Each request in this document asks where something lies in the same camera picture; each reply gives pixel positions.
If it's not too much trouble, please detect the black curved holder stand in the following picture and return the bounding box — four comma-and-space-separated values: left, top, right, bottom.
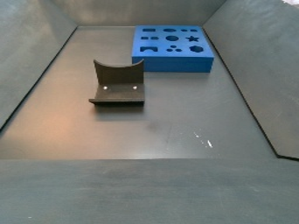
89, 60, 146, 105

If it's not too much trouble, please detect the blue shape sorter block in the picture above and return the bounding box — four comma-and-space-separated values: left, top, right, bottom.
131, 25, 214, 73

